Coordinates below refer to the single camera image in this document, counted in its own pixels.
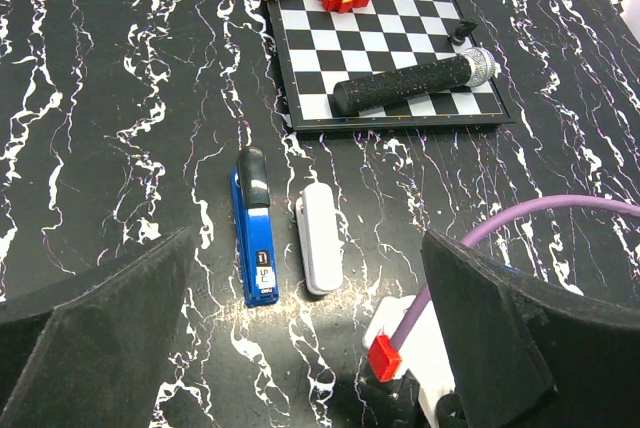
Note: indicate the black white chessboard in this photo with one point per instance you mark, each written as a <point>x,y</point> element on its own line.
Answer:
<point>317,49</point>

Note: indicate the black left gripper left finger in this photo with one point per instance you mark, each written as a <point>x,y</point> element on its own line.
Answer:
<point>89,351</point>

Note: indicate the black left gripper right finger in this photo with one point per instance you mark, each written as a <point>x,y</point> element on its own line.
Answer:
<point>526,353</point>

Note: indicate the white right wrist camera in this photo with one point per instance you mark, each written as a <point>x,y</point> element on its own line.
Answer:
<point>423,353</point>

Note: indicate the small black chess piece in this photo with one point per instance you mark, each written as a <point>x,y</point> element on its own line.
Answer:
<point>464,29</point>

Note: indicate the black microphone silver grille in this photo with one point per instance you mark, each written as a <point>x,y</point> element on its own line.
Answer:
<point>472,68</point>

